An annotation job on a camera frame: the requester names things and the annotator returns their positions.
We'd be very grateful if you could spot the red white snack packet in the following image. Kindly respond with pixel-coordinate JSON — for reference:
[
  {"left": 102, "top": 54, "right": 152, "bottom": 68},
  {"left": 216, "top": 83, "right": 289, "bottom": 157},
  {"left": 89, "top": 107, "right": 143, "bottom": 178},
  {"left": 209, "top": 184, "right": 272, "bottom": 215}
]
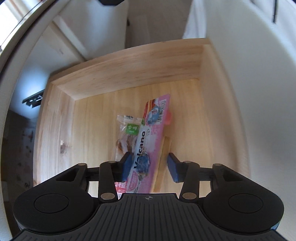
[{"left": 115, "top": 181, "right": 128, "bottom": 199}]

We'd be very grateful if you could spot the wooden drawer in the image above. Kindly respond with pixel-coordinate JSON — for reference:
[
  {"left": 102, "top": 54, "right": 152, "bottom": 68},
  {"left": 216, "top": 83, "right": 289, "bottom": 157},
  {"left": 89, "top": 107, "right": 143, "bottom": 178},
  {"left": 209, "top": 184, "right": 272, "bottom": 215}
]
[{"left": 32, "top": 38, "right": 251, "bottom": 198}]

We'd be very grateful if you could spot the green label snack bag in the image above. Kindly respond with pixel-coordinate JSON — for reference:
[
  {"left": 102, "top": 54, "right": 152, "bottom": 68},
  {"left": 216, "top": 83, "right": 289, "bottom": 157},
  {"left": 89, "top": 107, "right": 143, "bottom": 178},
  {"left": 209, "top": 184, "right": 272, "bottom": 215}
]
[{"left": 113, "top": 115, "right": 142, "bottom": 161}]

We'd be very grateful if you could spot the pink Volcano card package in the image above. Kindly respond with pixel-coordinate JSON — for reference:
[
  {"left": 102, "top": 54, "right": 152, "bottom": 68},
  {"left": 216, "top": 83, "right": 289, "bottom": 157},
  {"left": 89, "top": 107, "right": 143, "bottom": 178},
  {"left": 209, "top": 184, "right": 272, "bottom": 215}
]
[{"left": 126, "top": 94, "right": 171, "bottom": 193}]

